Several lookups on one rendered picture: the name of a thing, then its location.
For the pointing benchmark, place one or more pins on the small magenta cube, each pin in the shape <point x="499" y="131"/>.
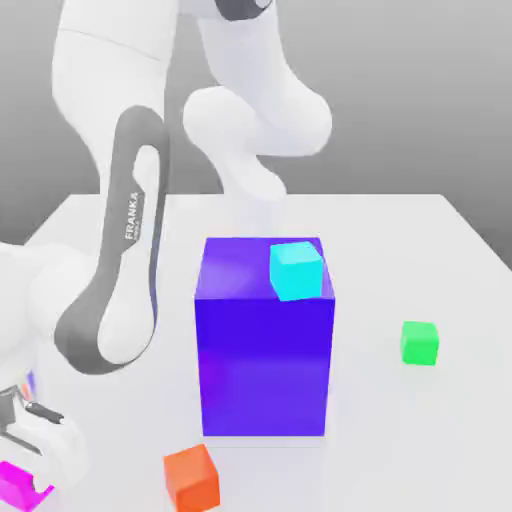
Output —
<point x="12" y="486"/>

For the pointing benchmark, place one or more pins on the small green cube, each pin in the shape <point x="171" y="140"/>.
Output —
<point x="419" y="344"/>

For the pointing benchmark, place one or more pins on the small orange cube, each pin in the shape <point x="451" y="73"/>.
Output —
<point x="192" y="478"/>

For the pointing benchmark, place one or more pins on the small cyan cube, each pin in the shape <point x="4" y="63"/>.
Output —
<point x="296" y="272"/>

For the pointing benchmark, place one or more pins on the large purple box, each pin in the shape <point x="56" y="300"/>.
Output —
<point x="264" y="368"/>

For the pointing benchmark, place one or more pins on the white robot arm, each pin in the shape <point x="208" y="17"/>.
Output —
<point x="100" y="100"/>

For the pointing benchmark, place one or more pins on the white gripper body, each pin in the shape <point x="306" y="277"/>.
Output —
<point x="60" y="452"/>

